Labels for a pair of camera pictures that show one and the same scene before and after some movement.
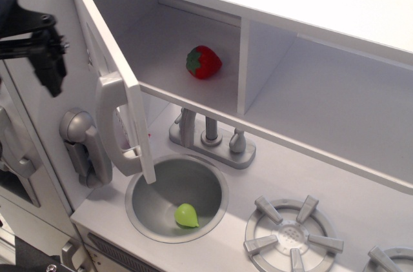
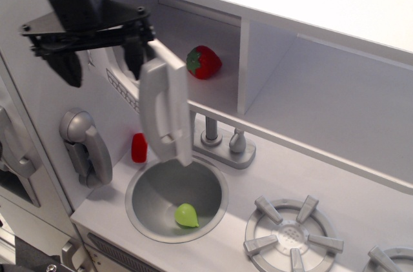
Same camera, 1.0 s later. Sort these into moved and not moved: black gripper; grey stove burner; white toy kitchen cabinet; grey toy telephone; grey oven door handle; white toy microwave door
Moved: black gripper; white toy microwave door
Not moved: grey oven door handle; grey toy telephone; white toy kitchen cabinet; grey stove burner
